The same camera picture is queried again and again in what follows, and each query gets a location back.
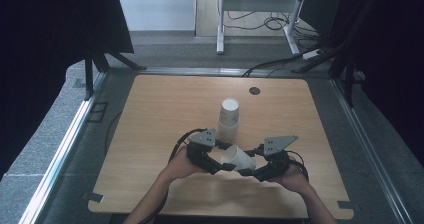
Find white power strip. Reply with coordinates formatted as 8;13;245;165
301;49;324;61

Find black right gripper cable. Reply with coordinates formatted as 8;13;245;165
285;149;310;182

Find black tripod stand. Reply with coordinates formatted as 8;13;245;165
83;45;148;102
291;23;366;109

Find black power strip cable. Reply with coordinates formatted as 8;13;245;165
242;54;305;78

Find thin black floor cable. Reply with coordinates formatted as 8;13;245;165
104;111;123;156

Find white metal stand frame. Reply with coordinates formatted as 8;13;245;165
215;0;310;56

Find person's right hand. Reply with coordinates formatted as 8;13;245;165
267;156;312;196

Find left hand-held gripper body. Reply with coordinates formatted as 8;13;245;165
185;127;222;176

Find black floor cables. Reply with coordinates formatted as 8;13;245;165
222;0;321;42

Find aluminium floor rail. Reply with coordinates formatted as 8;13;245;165
329;78;416;224
18;71;108;224
141;66;254;78

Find black curtain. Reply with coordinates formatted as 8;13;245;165
298;0;424;168
0;0;135;182

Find person's left hand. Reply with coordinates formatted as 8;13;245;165
163;145;208;186

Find black tape piece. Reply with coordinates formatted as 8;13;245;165
336;200;355;211
81;191;105;204

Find black tape square outline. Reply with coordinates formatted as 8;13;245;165
86;100;109;124

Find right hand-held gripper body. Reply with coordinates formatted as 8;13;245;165
253;134;299;183

